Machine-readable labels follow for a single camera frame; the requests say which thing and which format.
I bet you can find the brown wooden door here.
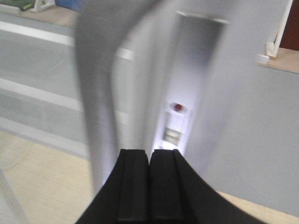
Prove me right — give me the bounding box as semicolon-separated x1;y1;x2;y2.
280;0;299;51

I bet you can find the white sliding glass door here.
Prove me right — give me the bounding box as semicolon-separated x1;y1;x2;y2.
0;0;299;216

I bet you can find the grey metal door handle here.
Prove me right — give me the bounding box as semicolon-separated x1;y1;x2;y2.
75;0;159;192

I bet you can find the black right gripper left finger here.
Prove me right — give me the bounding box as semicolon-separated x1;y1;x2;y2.
77;149;149;224

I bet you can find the white triangular wooden brace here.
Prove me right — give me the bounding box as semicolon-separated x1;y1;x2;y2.
256;0;293;65

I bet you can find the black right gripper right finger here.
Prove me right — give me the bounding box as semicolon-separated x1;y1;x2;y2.
149;149;262;224

